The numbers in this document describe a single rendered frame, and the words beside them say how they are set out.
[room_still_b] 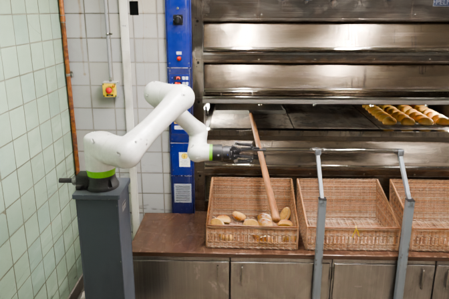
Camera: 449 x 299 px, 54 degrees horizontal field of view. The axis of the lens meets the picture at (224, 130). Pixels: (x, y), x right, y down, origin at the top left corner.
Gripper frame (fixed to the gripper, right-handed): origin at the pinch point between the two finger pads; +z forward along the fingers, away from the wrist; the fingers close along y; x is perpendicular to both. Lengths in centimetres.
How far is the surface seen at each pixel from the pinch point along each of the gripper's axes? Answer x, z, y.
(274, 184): -48, 14, 38
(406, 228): 9, 82, 41
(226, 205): -45, -19, 53
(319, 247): 8, 35, 54
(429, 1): -52, 106, -82
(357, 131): -51, 69, 1
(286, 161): -51, 22, 22
